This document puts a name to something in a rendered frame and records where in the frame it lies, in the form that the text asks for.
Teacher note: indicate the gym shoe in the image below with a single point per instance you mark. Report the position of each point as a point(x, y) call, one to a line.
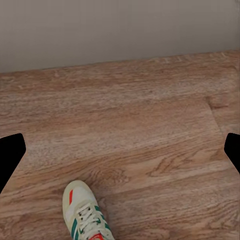
point(82, 215)

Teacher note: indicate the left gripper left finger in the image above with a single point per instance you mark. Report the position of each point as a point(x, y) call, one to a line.
point(12, 149)

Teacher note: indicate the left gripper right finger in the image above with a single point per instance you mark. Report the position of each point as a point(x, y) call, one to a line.
point(232, 149)

